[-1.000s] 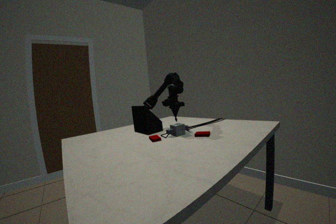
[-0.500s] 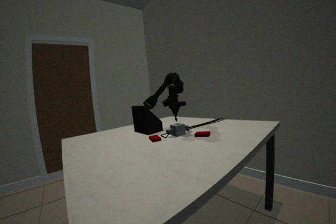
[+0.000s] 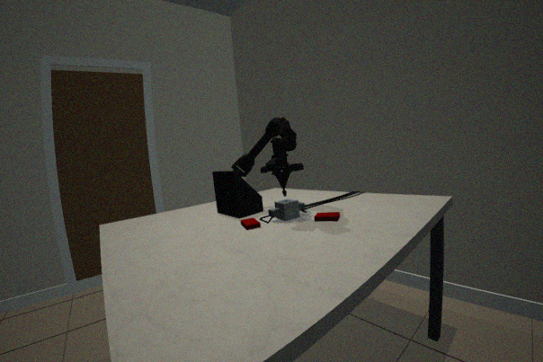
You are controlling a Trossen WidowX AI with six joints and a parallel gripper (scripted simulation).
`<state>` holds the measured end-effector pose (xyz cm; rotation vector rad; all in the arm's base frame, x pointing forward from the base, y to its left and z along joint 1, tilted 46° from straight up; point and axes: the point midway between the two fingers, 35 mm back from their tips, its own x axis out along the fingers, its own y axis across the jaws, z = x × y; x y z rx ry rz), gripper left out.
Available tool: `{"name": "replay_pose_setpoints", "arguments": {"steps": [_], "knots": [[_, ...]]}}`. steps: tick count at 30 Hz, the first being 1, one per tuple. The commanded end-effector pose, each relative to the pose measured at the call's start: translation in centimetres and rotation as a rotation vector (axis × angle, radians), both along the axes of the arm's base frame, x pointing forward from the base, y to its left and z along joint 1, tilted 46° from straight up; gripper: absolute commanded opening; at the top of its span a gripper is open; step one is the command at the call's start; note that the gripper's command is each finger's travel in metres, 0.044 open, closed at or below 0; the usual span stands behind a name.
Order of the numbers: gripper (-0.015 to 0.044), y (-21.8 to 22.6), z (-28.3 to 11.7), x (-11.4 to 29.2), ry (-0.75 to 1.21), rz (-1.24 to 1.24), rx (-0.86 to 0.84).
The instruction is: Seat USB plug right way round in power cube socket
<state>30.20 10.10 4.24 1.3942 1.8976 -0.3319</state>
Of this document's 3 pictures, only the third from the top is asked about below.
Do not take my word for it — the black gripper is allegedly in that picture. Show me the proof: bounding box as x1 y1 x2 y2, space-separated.
261 152 304 188

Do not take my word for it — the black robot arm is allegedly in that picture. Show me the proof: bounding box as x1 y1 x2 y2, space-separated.
231 117 297 177

